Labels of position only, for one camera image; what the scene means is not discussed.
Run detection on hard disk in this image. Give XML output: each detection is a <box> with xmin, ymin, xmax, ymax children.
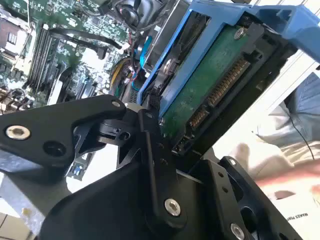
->
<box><xmin>138</xmin><ymin>0</ymin><xmax>320</xmax><ymax>161</ymax></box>

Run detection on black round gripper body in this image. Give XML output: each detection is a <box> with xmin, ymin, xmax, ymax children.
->
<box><xmin>37</xmin><ymin>162</ymin><xmax>213</xmax><ymax>240</ymax></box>

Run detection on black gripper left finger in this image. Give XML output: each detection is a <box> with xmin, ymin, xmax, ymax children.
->
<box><xmin>0</xmin><ymin>94</ymin><xmax>189</xmax><ymax>229</ymax></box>

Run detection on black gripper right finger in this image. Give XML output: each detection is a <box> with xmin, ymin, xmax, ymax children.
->
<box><xmin>197</xmin><ymin>156</ymin><xmax>303</xmax><ymax>240</ymax></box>

